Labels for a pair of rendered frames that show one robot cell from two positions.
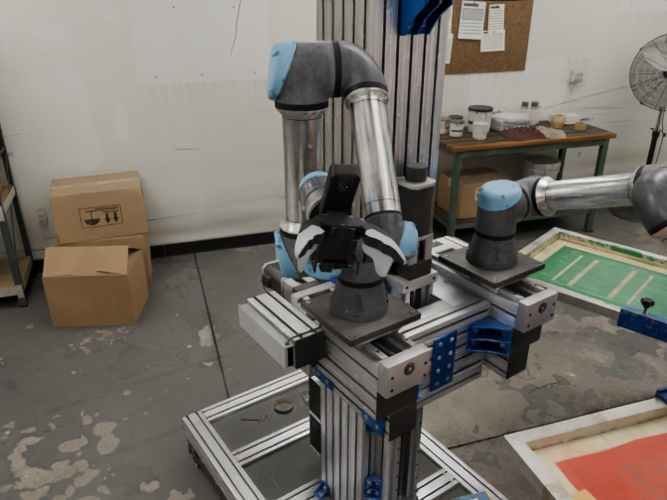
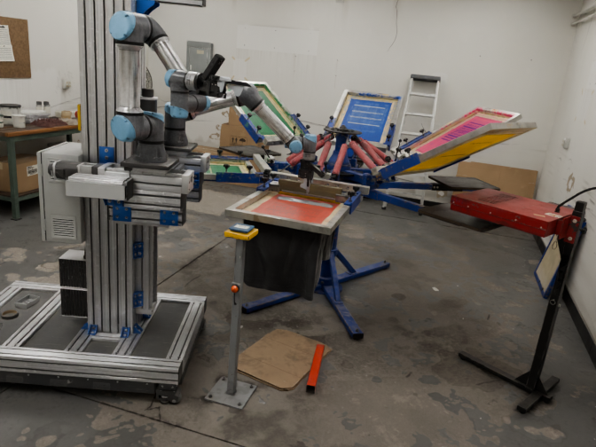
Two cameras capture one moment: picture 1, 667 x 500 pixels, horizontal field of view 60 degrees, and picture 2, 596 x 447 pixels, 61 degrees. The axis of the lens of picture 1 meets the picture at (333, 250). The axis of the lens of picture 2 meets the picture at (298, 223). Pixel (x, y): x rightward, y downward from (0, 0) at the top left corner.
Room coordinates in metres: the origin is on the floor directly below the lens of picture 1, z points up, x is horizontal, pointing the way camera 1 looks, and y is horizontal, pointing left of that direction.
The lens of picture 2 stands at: (-0.63, 1.54, 1.77)
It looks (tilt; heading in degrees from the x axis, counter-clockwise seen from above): 18 degrees down; 303
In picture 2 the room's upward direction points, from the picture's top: 6 degrees clockwise
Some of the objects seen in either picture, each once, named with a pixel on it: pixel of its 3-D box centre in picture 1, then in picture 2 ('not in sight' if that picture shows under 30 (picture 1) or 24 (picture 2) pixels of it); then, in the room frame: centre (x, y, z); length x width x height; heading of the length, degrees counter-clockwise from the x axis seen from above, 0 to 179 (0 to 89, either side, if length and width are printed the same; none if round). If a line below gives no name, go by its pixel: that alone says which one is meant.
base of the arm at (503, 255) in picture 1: (492, 243); (175, 135); (1.57, -0.47, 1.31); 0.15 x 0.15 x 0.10
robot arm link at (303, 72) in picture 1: (304, 168); (129, 78); (1.27, 0.07, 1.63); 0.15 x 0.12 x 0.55; 99
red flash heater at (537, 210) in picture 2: not in sight; (515, 211); (-0.11, -1.59, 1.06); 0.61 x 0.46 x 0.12; 168
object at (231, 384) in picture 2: not in sight; (236, 315); (0.90, -0.31, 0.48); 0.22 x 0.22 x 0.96; 18
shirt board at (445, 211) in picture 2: not in sight; (406, 203); (0.63, -1.75, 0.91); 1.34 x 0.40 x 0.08; 168
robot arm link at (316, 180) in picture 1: (321, 198); (179, 80); (1.01, 0.02, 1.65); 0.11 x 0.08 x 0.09; 9
